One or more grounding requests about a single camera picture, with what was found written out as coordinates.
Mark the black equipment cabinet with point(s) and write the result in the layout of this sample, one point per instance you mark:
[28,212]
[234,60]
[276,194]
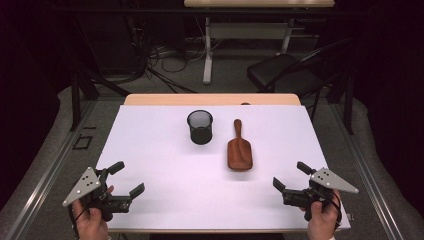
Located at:
[110,46]

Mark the black folding chair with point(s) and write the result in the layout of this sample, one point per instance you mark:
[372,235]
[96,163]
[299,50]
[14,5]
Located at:
[276,71]

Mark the grey metal floor rail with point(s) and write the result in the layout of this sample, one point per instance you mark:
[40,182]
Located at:
[368,173]
[48,173]

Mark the black metal stand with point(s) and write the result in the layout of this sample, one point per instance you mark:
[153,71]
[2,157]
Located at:
[75,100]
[349,106]

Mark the light wooden table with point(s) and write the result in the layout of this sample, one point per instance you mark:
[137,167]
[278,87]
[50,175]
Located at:
[200,99]

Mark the black horizontal crossbar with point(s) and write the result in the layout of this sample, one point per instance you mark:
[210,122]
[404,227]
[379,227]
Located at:
[133,11]

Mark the white table cover sheet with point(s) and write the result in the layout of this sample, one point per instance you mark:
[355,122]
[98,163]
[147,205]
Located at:
[166,173]

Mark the white-framed desk with wooden top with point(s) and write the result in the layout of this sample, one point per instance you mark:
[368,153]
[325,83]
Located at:
[207,50]

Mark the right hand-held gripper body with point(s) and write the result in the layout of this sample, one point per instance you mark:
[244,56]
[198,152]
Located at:
[333,180]

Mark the black mesh cup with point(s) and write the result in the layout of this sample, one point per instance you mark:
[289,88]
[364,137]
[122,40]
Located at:
[201,136]

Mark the brown wooden scoop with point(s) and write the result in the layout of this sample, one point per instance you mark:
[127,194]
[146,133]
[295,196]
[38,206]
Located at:
[239,153]

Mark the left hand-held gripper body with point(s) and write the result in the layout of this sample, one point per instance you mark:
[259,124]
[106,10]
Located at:
[85,186]

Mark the person's right hand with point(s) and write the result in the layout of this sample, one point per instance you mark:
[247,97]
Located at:
[321,221]

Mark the person's left hand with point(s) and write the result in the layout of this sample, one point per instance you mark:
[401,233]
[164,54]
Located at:
[90,223]

